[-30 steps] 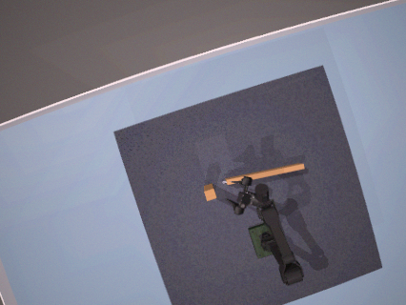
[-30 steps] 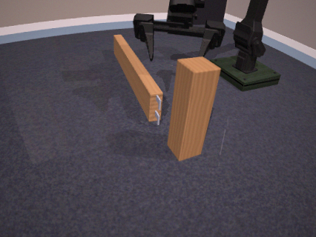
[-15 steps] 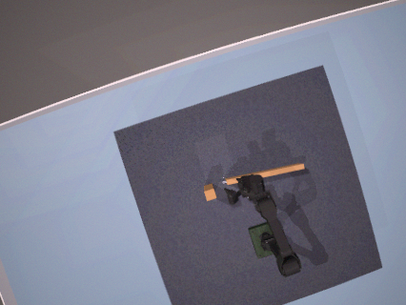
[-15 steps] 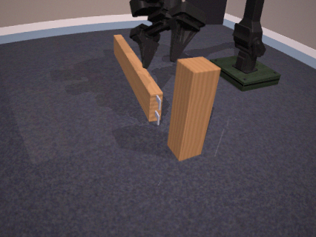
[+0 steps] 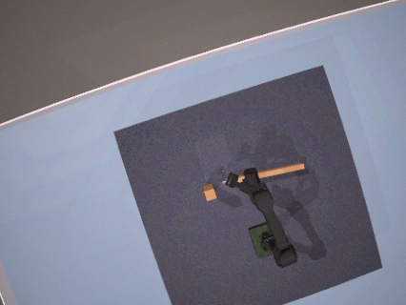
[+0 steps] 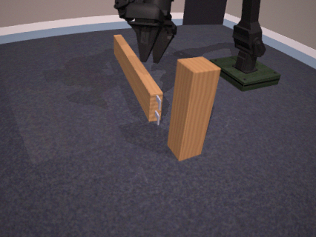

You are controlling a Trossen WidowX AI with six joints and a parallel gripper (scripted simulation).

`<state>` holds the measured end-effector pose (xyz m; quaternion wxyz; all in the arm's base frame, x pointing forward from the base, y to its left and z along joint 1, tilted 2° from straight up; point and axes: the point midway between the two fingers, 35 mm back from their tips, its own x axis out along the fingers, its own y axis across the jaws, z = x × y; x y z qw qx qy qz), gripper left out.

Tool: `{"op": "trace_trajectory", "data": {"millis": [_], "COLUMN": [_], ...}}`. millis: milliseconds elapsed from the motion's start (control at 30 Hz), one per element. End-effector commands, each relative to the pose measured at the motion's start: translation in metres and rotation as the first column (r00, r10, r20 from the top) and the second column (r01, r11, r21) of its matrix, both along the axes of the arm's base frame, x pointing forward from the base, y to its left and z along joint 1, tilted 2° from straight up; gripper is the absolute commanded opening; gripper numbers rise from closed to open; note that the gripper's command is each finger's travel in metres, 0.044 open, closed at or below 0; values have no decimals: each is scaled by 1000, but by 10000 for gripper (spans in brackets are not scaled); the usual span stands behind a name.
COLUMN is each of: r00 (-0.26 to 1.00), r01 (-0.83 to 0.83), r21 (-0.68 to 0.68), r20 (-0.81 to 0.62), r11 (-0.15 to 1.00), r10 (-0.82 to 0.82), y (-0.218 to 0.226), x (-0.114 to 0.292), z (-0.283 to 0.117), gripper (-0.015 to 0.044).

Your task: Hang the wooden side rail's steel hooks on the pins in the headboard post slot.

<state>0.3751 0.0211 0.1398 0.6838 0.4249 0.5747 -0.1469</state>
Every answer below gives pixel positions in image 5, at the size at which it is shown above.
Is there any wooden headboard post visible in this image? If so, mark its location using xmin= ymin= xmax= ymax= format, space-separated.
xmin=204 ymin=183 xmax=216 ymax=201

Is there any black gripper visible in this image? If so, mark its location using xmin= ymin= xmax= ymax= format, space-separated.
xmin=225 ymin=173 xmax=249 ymax=194

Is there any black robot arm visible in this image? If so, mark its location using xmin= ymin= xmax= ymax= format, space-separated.
xmin=242 ymin=168 xmax=297 ymax=269

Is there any wooden rail with metal hooks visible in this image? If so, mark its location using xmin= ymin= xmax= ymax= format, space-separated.
xmin=237 ymin=163 xmax=305 ymax=183

